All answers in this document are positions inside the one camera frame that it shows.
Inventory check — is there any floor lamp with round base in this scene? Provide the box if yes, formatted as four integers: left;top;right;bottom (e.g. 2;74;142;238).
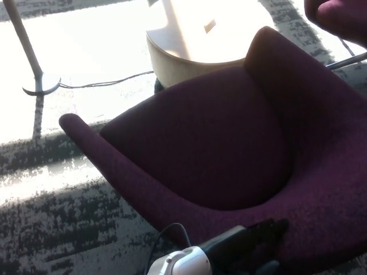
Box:
2;0;62;97

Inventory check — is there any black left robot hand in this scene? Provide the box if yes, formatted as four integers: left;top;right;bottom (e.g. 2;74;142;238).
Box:
200;218;290;275

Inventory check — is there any thin black floor cable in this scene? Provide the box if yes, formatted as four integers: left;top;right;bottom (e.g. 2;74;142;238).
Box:
58;70;155;89

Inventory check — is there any round light wooden side table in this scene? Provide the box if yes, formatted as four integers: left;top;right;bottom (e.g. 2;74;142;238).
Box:
145;0;276;89

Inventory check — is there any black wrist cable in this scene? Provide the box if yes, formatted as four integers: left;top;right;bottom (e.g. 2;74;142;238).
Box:
146;222;192;268

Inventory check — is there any purple upholstered armchair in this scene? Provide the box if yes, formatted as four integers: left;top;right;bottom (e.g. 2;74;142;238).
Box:
58;25;367;275

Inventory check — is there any purple chair with chrome legs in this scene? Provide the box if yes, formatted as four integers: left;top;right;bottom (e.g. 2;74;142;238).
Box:
303;0;367;71

